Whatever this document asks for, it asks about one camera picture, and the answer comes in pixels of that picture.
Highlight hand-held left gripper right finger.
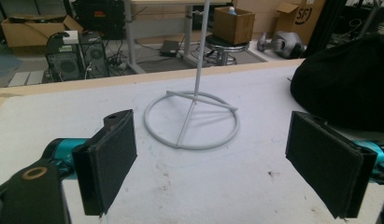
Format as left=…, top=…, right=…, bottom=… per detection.
left=285, top=110, right=384, bottom=219

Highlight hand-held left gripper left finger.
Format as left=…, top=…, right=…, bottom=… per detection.
left=43, top=108, right=138, bottom=217

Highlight black cloth hat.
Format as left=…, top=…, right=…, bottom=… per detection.
left=289, top=32, right=384, bottom=134

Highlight white power strip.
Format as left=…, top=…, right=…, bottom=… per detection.
left=108, top=61, right=129, bottom=71

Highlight grey computer tower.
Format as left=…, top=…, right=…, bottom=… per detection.
left=78, top=32, right=110, bottom=79

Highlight black computer tower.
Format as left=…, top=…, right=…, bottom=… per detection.
left=44, top=42, right=86, bottom=83

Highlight white floor panels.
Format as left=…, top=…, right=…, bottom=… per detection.
left=7, top=70, right=46, bottom=88

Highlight grey plastic device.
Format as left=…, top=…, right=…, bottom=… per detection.
left=256, top=30, right=306, bottom=60

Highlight black flat box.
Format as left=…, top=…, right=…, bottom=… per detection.
left=159, top=39, right=181, bottom=58

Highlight desk with white legs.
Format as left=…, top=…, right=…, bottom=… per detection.
left=123, top=0, right=235, bottom=75

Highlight small white box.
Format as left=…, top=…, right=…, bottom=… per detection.
left=62, top=30, right=79, bottom=45

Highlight large printed cardboard box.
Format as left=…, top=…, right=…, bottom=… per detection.
left=274, top=0, right=327, bottom=47

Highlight black equipment case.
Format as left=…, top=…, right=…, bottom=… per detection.
left=71, top=0, right=127, bottom=40

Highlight round black metal stool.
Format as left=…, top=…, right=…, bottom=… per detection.
left=205, top=34, right=250, bottom=66

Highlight open flat cardboard box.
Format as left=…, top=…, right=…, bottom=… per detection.
left=0, top=14, right=84, bottom=49

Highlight small brown cardboard box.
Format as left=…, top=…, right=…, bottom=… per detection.
left=213, top=6, right=256, bottom=46

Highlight white wire stand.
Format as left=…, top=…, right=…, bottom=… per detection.
left=143, top=0, right=241, bottom=151

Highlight black metal post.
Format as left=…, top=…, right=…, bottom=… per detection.
left=304, top=0, right=348, bottom=59

